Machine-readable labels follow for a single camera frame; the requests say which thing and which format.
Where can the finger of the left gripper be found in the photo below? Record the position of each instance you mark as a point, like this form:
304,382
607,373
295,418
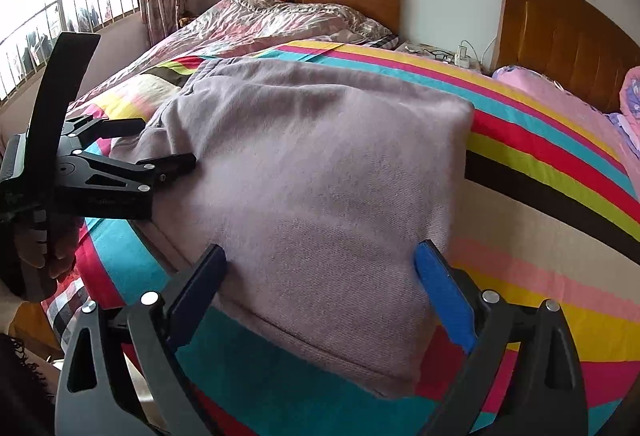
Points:
100,173
80,132

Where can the pink floral quilt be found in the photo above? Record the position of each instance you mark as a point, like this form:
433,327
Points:
228,29

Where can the rolled pink floral blanket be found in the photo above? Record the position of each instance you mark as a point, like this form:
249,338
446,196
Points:
628,117

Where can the mauve knit pants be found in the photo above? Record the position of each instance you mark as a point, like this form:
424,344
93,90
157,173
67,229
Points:
319,183

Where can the white power strip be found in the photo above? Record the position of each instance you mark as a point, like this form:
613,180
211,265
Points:
461,57

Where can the plaid checkered sheet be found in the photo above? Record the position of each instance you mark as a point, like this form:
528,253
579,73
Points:
64,306

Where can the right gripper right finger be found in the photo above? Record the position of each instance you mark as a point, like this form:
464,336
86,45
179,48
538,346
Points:
545,394

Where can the left hand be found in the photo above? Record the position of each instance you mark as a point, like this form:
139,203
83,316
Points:
45,247

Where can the right wooden headboard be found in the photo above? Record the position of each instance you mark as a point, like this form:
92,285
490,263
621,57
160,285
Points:
569,41

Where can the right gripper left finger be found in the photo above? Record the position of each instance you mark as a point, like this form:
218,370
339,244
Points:
96,395

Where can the nightstand with floral cloth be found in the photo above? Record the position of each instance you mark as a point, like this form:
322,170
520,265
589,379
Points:
441,55

